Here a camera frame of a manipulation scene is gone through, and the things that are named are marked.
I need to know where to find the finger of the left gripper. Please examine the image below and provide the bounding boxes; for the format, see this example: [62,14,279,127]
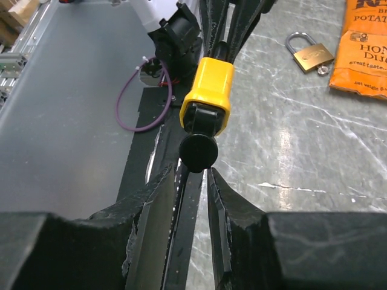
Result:
[226,0,275,63]
[199,0,230,60]

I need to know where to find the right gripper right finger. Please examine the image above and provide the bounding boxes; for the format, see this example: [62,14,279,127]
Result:
[207,169,386,289]

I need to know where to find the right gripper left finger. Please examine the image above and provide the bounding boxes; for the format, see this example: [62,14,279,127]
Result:
[1,166,175,289]

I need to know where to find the yellow padlock black shackle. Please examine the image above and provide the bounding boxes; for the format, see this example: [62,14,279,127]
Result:
[180,41,234,137]

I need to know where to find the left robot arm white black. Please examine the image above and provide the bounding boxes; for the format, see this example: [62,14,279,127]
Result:
[148,1,274,86]

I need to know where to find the large brass padlock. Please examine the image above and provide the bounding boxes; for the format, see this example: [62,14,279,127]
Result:
[285,31,334,76]

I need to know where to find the orange potato chips bag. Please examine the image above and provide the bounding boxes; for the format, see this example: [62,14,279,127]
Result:
[329,0,386,100]

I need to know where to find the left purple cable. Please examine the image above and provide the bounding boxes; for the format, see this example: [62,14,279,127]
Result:
[115,57,174,133]

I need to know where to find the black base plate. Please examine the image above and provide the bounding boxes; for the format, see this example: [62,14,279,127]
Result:
[117,84,189,201]

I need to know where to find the aluminium rail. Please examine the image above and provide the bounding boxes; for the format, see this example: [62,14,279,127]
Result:
[1,1,59,107]

